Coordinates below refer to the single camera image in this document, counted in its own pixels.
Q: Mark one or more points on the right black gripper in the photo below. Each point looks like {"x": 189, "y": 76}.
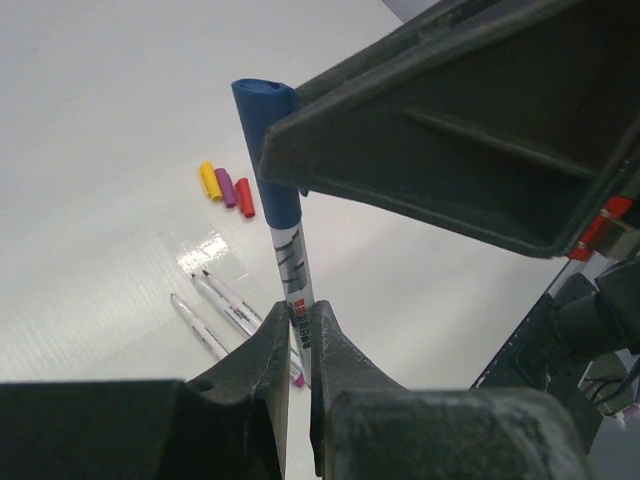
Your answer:
{"x": 614, "y": 232}

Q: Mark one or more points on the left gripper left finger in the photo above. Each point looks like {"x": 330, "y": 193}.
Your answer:
{"x": 230, "y": 422}

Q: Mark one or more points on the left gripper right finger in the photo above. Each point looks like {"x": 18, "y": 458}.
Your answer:
{"x": 364, "y": 425}

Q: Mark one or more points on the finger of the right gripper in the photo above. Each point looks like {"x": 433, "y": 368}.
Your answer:
{"x": 510, "y": 122}

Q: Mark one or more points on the blue marker pen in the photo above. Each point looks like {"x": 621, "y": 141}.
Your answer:
{"x": 293, "y": 266}

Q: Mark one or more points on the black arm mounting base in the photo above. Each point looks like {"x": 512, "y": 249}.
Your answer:
{"x": 534, "y": 357}

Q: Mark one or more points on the purple marker pen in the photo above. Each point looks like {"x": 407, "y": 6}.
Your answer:
{"x": 206, "y": 335}

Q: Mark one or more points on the red marker pen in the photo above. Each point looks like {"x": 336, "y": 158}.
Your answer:
{"x": 221, "y": 305}

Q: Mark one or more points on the yellow marker pen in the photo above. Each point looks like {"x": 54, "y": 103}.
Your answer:
{"x": 241, "y": 308}

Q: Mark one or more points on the purple pen cap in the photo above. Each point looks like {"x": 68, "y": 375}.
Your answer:
{"x": 226, "y": 187}

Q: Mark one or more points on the red pen cap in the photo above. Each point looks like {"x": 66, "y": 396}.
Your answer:
{"x": 244, "y": 197}

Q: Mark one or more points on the yellow pen cap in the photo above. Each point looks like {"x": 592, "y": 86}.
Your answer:
{"x": 210, "y": 182}

